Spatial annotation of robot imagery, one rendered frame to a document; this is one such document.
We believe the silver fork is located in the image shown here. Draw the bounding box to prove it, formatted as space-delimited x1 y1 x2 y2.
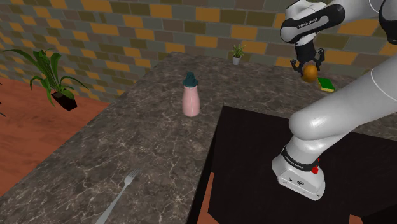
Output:
94 168 142 224

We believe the green and yellow sponge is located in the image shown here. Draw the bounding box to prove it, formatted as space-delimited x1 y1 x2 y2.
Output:
316 77 336 93

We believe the pink bottle with teal cap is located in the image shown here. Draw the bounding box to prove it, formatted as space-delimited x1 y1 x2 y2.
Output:
181 71 201 118

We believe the brown round fruit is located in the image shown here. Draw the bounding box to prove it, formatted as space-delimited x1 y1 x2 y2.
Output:
301 62 319 83

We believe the small plant in white pot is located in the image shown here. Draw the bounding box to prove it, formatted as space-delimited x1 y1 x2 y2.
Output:
230 43 247 66

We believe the dark robot stand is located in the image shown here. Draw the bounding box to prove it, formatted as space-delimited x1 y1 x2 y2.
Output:
186 105 397 224

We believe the large plant in black pot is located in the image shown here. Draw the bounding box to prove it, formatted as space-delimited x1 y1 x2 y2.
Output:
2 48 90 112

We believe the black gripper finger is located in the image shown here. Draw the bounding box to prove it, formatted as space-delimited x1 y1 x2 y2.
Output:
312 48 326 73
290 59 302 74

